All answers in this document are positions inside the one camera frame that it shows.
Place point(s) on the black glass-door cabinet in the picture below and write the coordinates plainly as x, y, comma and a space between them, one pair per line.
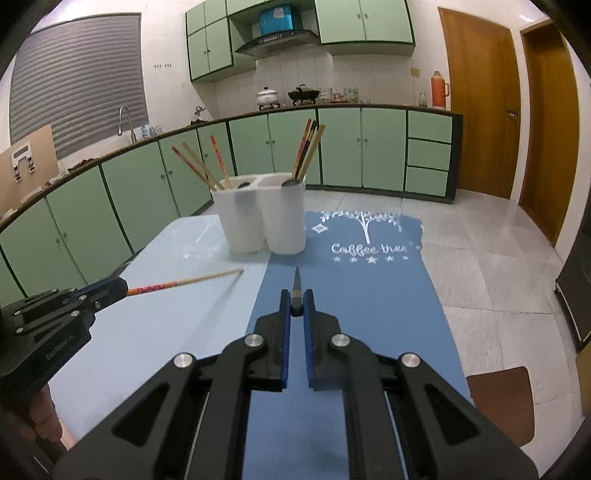
577, 300

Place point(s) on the green base kitchen cabinets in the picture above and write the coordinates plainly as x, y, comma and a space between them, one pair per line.
138, 184

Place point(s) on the clear plastic bottles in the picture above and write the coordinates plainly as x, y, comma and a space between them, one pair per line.
150, 131

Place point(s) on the grey metal utensil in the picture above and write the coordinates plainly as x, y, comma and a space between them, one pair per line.
297, 295

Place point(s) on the metal sink faucet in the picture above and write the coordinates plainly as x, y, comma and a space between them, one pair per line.
130, 127

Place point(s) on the orange thermos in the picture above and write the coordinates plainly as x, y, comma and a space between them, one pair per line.
439, 92

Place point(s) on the green wall cabinet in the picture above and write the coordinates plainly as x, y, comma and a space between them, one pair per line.
364, 23
217, 46

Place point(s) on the dark red chopstick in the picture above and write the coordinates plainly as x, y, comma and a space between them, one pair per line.
303, 138

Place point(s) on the light blue placemat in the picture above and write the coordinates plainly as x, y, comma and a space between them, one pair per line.
184, 318

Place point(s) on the black wok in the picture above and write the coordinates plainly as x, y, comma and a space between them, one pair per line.
303, 94

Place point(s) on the small metal kettle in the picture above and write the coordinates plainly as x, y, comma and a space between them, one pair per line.
199, 115

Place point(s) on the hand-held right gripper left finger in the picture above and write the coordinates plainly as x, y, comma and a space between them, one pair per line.
285, 350

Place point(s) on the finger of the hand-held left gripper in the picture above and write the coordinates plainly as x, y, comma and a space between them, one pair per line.
104, 293

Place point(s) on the white plastic utensil holder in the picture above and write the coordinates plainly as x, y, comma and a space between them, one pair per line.
284, 217
240, 217

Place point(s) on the dark blue printed placemat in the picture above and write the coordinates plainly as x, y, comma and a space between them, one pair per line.
369, 314

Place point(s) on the black chopstick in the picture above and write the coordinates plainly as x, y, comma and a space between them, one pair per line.
312, 138
308, 138

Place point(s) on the brown cardboard sheet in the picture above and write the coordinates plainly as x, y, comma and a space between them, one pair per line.
41, 152

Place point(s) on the grey window blind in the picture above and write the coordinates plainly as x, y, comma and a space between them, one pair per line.
78, 78

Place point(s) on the black range hood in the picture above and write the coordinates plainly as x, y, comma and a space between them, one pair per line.
279, 42

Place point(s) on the brown wooden door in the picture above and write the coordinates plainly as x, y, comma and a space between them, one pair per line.
551, 138
478, 101

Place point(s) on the blue box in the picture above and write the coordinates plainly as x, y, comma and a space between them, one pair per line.
277, 19

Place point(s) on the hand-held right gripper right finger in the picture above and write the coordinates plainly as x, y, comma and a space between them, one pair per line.
309, 350

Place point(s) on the row of glass jars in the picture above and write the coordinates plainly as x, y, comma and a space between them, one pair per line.
344, 95

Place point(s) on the single glass jar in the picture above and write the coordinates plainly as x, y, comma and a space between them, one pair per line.
423, 100

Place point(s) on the white lidded pot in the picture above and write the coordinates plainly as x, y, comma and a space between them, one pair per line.
268, 98

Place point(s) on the person's left hand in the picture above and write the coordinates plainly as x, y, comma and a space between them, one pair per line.
46, 415

